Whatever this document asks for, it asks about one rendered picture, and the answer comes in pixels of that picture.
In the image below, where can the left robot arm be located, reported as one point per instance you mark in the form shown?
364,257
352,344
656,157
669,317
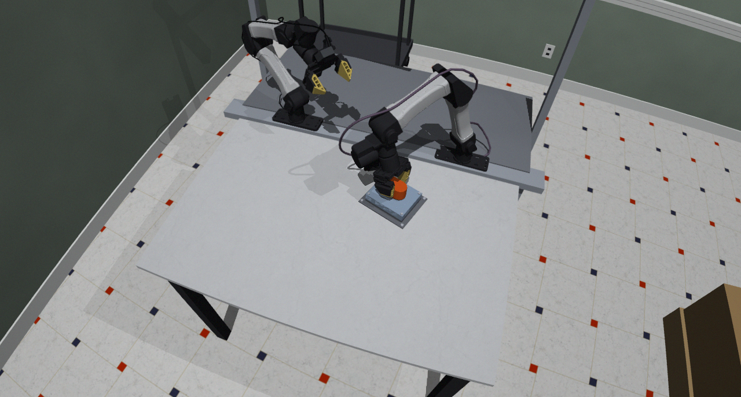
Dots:
388,125

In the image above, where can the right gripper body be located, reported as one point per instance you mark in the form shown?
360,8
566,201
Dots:
317,67

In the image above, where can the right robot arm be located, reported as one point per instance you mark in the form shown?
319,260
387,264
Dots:
302,39

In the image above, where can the grey metal posts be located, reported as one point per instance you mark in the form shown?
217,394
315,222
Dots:
561,69

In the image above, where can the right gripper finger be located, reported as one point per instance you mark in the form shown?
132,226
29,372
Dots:
345,71
319,89

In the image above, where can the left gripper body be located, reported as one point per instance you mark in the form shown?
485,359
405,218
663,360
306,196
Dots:
392,166

